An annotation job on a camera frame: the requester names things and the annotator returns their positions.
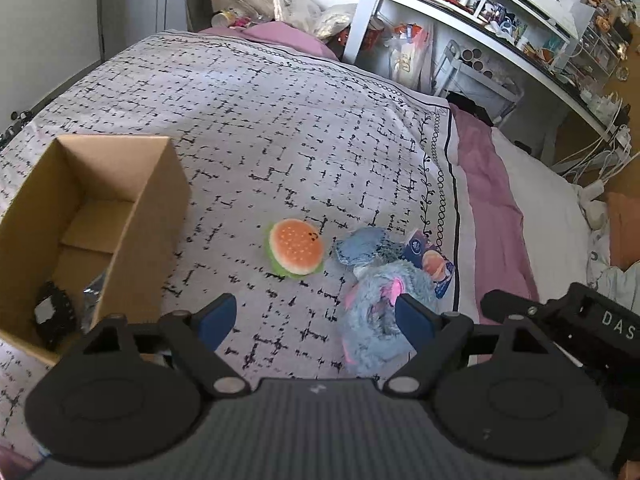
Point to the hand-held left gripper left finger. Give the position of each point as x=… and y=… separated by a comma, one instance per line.
x=217, y=321

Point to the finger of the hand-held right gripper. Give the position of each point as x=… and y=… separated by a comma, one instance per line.
x=505, y=305

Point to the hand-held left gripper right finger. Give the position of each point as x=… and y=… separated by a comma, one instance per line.
x=414, y=321

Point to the blue fluffy plush toy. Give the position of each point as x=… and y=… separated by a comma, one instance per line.
x=370, y=330

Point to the blue printed packet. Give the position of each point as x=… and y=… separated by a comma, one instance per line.
x=436, y=266

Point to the light blue knit cloth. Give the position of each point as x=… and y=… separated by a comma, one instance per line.
x=360, y=247

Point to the brown cardboard box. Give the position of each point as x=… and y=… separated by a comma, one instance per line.
x=150, y=240

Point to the burger plush toy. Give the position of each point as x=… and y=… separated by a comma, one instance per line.
x=295, y=246

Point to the white crumpled clothes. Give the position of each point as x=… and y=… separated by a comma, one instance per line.
x=612, y=280

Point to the white duvet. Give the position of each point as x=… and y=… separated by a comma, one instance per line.
x=545, y=210

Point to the black frilly cloth item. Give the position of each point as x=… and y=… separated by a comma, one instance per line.
x=52, y=316

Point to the white black patterned blanket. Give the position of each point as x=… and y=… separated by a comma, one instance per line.
x=300, y=135

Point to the printed plastic bag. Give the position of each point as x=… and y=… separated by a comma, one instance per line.
x=407, y=52

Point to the clear drawer organizer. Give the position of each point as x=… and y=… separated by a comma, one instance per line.
x=597, y=47

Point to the white desk shelf riser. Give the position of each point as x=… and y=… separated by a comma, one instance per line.
x=547, y=21

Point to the white desk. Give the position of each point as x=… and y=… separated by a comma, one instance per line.
x=365, y=25

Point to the heap of plastic bags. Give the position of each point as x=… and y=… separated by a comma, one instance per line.
x=305, y=10

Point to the grey door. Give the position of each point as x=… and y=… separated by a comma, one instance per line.
x=140, y=0

